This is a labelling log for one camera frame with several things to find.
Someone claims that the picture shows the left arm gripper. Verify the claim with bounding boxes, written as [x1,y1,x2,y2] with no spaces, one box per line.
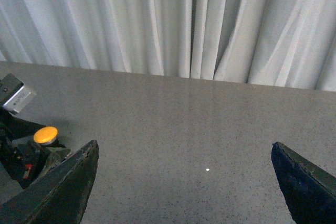
[1,115,71,189]

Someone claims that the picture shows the yellow push button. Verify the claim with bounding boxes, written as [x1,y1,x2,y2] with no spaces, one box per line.
[33,126,65,148]

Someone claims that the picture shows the white pleated curtain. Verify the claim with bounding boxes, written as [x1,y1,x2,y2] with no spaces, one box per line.
[1,0,335,91]

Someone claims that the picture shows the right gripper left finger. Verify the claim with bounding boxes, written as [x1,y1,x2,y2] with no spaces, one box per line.
[1,140,99,223]

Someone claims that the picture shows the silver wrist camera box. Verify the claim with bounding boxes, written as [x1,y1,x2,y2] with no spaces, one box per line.
[1,73,36,114]

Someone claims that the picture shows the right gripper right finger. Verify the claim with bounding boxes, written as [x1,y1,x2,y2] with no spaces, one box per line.
[271,142,335,223]

